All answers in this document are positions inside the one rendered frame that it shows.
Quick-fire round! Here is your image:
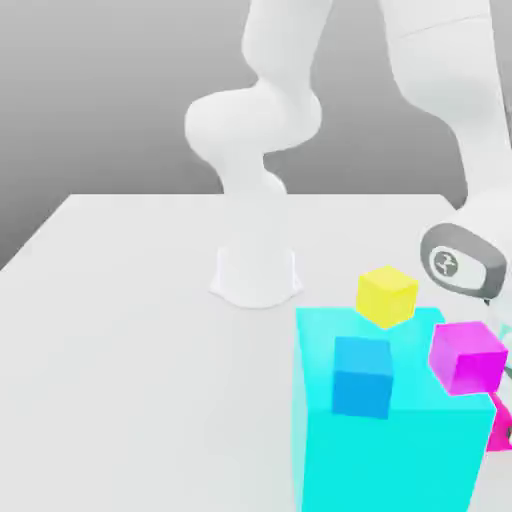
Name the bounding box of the small pink cube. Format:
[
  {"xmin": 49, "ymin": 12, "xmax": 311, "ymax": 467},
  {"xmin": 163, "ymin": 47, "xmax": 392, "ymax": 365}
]
[{"xmin": 485, "ymin": 392, "xmax": 512, "ymax": 454}]

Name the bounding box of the large cyan box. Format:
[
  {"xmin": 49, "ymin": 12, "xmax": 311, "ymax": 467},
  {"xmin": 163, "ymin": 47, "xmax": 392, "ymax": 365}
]
[{"xmin": 294, "ymin": 306, "xmax": 498, "ymax": 512}]

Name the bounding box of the small blue cube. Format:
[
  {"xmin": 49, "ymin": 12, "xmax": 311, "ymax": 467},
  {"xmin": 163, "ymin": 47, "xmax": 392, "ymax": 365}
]
[{"xmin": 331, "ymin": 335, "xmax": 394, "ymax": 421}]

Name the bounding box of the small magenta cube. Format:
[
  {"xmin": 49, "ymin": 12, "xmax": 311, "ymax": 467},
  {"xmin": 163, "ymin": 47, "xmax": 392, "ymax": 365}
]
[{"xmin": 428, "ymin": 320, "xmax": 509, "ymax": 397}]

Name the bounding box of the small yellow cube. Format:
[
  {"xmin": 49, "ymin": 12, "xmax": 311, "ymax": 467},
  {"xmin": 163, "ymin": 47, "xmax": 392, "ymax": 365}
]
[{"xmin": 355, "ymin": 264, "xmax": 420, "ymax": 331}]

